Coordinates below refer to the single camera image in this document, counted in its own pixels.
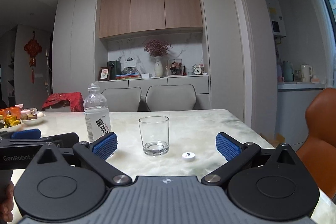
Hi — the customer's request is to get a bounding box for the white electric kettle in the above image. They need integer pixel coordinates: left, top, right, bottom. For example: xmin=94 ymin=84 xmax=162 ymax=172
xmin=300 ymin=64 xmax=313 ymax=83

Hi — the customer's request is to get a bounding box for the plate with egg and snacks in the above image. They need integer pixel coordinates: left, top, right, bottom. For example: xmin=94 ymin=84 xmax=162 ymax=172
xmin=21 ymin=110 xmax=46 ymax=126

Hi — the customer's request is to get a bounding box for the right grey dining chair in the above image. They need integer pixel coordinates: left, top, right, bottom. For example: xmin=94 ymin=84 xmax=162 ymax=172
xmin=145 ymin=84 xmax=197 ymax=111

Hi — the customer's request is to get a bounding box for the white bottle cap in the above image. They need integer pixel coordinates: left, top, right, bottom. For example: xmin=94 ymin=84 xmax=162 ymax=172
xmin=182 ymin=152 xmax=196 ymax=162

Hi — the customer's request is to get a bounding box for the stack of colourful books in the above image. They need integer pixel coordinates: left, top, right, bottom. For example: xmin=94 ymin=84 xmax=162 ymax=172
xmin=115 ymin=73 xmax=141 ymax=80

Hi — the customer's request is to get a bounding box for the white wall water heater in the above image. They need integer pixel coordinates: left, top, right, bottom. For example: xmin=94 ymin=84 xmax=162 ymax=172
xmin=265 ymin=0 xmax=286 ymax=38

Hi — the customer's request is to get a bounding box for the clear drinking glass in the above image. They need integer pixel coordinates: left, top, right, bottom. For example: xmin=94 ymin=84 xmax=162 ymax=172
xmin=138 ymin=116 xmax=170 ymax=156

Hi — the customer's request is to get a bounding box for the white vase with red flowers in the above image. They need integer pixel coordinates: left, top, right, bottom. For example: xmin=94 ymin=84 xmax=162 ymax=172
xmin=144 ymin=39 xmax=173 ymax=77

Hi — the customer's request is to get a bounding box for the plate of pumpkin pieces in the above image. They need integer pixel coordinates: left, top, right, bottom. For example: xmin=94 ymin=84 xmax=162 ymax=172
xmin=0 ymin=115 xmax=22 ymax=132

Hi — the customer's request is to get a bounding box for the framed flower picture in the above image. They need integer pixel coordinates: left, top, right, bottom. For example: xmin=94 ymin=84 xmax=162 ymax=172
xmin=98 ymin=67 xmax=110 ymax=81

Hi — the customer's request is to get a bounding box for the orange tissue box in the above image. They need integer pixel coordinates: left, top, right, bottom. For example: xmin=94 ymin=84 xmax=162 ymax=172
xmin=0 ymin=107 xmax=21 ymax=119

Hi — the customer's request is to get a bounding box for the orange leather chair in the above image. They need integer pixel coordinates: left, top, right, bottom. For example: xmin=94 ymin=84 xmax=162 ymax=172
xmin=297 ymin=88 xmax=336 ymax=201

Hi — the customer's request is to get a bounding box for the left grey dining chair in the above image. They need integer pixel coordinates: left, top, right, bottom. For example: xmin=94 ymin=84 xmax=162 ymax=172
xmin=102 ymin=88 xmax=141 ymax=112

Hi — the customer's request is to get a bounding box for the grey dining chair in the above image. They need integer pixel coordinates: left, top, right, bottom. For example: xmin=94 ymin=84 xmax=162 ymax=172
xmin=145 ymin=84 xmax=197 ymax=111
xmin=102 ymin=88 xmax=141 ymax=112

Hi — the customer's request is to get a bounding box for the clear plastic water bottle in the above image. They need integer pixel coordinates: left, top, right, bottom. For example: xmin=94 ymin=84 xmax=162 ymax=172
xmin=84 ymin=83 xmax=111 ymax=143

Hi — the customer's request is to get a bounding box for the wooden wall cabinet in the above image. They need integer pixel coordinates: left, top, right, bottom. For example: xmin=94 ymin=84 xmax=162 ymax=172
xmin=99 ymin=0 xmax=203 ymax=39

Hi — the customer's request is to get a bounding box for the glass box with flowers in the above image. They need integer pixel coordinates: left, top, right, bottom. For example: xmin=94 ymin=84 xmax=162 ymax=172
xmin=168 ymin=59 xmax=183 ymax=76

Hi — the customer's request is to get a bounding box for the chair with red cloth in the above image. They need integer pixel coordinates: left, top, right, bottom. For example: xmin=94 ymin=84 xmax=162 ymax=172
xmin=42 ymin=92 xmax=84 ymax=112

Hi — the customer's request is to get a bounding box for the dark green box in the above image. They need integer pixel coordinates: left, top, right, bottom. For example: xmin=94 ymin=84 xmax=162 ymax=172
xmin=107 ymin=60 xmax=121 ymax=80

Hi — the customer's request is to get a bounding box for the small alarm clock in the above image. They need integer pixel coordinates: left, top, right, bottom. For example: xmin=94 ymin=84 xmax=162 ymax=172
xmin=193 ymin=64 xmax=203 ymax=75

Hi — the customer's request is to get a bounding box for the red chinese knot decoration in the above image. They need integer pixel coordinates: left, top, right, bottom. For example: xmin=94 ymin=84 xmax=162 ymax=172
xmin=24 ymin=31 xmax=42 ymax=84

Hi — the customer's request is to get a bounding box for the person's left hand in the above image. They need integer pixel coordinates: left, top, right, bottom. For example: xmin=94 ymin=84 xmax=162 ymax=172
xmin=1 ymin=181 xmax=14 ymax=223

